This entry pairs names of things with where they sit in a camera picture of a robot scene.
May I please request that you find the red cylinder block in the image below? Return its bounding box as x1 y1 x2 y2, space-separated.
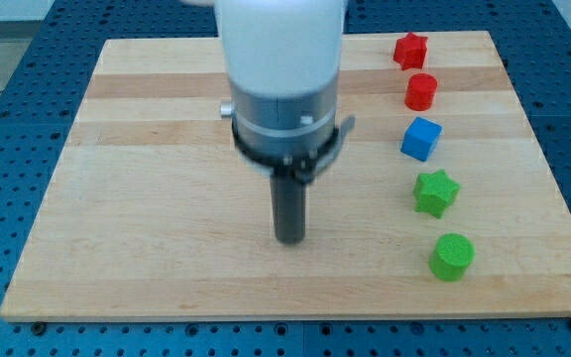
404 73 438 111

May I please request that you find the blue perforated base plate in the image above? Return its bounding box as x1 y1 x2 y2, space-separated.
0 0 571 356

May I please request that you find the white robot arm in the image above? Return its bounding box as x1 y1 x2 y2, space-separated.
204 0 355 245

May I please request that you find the green cylinder block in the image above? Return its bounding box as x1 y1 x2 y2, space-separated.
428 233 475 282

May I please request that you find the green star block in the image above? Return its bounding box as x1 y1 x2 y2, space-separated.
412 170 461 219

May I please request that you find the light wooden board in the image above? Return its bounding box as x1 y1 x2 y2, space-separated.
0 31 571 322

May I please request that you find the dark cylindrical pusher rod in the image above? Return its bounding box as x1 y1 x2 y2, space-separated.
270 176 306 245

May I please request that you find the red star block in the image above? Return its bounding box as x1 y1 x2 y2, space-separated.
393 32 428 70

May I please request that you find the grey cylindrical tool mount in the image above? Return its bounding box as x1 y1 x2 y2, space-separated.
230 77 355 184

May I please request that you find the blue cube block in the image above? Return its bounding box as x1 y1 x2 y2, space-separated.
400 117 442 162

